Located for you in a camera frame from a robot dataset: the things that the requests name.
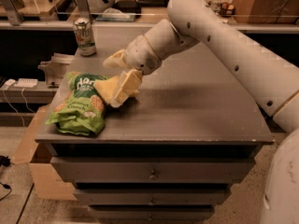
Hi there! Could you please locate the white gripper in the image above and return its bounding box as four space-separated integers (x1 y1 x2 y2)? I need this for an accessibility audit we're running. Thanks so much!
103 35 162 108

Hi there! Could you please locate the clear plastic packet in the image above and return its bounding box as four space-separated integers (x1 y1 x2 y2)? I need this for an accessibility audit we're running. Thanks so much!
96 7 135 22

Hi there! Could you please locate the white cable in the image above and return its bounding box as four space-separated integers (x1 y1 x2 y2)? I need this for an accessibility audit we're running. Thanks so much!
1 78 36 128

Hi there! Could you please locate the yellow sponge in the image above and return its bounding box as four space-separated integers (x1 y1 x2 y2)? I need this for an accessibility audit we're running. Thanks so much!
93 74 140 106

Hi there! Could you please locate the black cable on floor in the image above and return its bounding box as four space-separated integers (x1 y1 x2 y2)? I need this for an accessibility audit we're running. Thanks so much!
0 155 13 202

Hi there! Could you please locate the cardboard box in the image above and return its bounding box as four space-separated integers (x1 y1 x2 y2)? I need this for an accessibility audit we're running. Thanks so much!
12 105 76 201

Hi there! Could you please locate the grey metal bracket part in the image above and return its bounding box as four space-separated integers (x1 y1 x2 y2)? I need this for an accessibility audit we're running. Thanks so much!
38 53 74 87

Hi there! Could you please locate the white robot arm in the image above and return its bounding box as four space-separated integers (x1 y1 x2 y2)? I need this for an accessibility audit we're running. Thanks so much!
104 0 299 224

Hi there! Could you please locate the green white soda can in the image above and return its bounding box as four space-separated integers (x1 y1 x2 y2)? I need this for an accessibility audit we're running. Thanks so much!
73 18 96 56

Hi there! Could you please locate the green rice chip bag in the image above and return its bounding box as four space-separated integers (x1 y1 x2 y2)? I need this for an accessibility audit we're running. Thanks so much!
46 71 107 136

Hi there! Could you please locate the black keyboard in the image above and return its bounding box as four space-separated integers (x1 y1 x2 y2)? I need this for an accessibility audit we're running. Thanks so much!
137 0 169 7

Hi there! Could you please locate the grey drawer cabinet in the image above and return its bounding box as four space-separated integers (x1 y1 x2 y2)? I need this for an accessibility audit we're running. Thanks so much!
35 25 275 222

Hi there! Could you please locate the black tray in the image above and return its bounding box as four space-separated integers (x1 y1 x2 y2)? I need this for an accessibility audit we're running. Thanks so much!
112 0 141 16

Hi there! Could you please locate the white power strip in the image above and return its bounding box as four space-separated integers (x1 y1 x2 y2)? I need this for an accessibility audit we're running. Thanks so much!
14 78 38 88

